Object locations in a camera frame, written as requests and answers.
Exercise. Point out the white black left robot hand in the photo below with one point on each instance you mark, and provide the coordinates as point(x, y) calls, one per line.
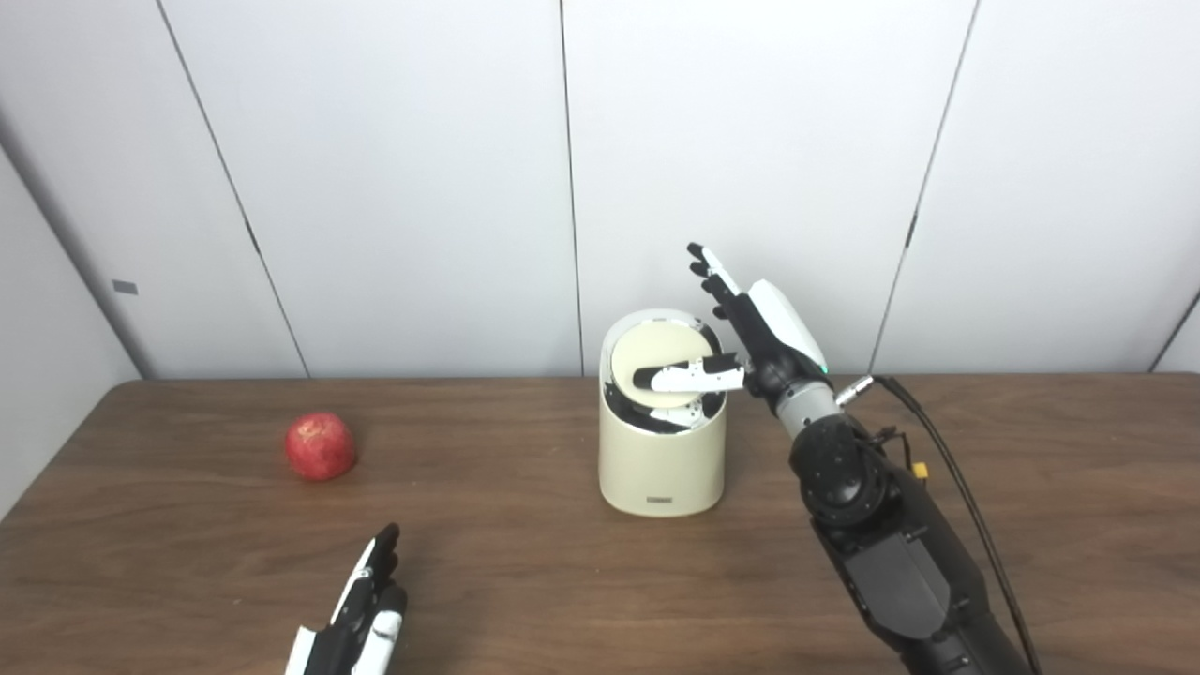
point(352, 642)

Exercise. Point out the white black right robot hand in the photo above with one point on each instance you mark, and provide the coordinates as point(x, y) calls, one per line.
point(773, 328)

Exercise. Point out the cream round bin lid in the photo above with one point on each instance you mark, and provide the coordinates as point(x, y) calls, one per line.
point(647, 345)

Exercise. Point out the cream-colored round bin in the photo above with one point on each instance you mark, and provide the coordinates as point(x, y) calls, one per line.
point(661, 464)

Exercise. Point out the red apple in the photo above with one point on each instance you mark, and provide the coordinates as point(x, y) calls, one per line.
point(321, 448)

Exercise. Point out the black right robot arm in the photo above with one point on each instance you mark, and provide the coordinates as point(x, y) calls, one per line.
point(891, 562)

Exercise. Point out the small grey wall plate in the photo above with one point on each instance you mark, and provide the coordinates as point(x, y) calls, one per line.
point(125, 287)

